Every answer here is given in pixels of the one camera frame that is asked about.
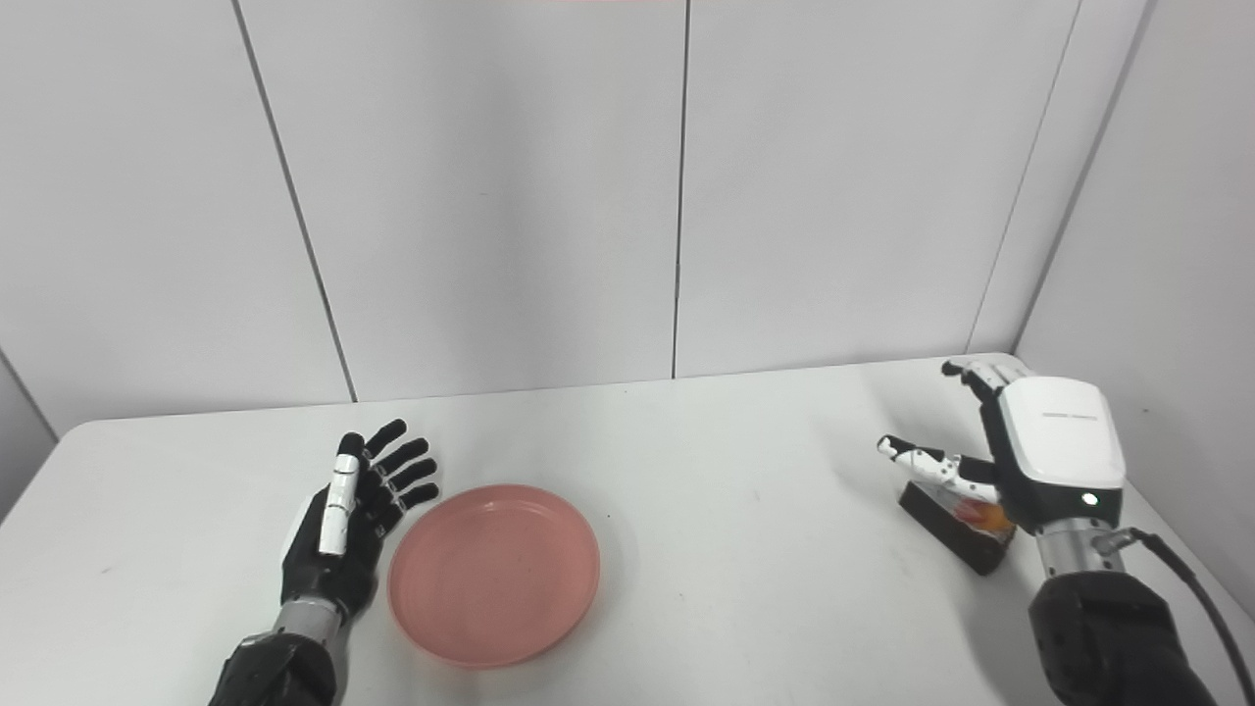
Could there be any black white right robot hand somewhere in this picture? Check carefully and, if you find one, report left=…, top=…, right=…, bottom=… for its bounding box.
left=878, top=357, right=1128, bottom=536

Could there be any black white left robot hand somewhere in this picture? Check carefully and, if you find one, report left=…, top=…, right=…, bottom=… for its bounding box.
left=280, top=419, right=441, bottom=620

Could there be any chocolate cake slice with fruit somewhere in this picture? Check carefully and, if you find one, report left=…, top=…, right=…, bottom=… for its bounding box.
left=899, top=479, right=1016, bottom=577

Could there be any pink round plate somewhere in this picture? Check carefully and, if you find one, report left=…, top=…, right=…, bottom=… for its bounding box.
left=387, top=483, right=602, bottom=670

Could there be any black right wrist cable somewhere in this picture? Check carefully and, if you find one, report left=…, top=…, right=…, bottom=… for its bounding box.
left=1098, top=528, right=1255, bottom=689

